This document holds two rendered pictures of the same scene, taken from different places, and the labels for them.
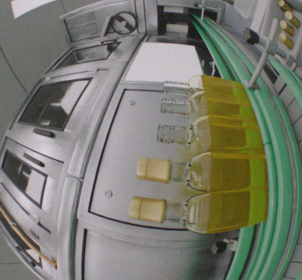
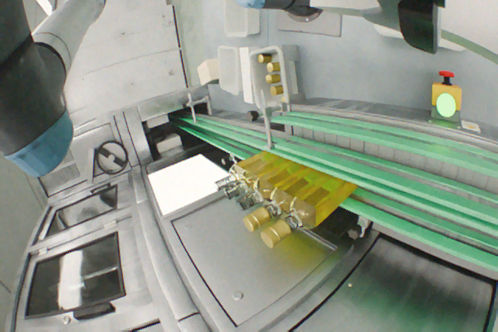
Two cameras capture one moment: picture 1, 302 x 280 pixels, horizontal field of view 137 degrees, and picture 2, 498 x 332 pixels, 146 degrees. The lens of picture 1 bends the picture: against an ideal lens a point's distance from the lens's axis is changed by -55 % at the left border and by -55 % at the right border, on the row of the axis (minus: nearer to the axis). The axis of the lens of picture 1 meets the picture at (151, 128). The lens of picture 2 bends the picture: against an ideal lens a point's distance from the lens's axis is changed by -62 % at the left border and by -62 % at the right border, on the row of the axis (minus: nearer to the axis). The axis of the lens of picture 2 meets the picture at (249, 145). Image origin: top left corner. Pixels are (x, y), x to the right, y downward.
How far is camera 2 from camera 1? 0.27 m
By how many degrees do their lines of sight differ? 49
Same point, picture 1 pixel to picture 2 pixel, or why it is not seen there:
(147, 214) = (278, 228)
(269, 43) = (264, 110)
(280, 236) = (359, 169)
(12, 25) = not seen: outside the picture
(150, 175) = (257, 218)
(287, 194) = (336, 160)
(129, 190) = (251, 277)
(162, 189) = (274, 256)
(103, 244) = not seen: outside the picture
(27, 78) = not seen: outside the picture
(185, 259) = (364, 283)
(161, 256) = (343, 301)
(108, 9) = (86, 141)
